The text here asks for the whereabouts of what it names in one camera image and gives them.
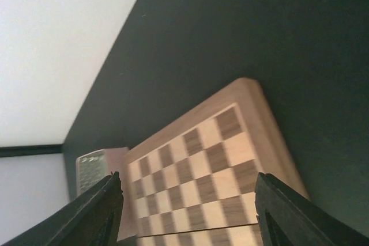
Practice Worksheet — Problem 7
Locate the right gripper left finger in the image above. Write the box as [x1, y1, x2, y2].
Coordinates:
[4, 172, 124, 246]

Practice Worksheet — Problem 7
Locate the left black frame post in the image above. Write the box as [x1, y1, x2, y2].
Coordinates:
[0, 144, 62, 158]

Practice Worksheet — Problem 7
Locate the wooden chessboard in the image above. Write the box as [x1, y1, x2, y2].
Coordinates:
[123, 78, 307, 245]

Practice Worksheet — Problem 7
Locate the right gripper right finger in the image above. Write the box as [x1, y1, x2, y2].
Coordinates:
[255, 173, 368, 246]

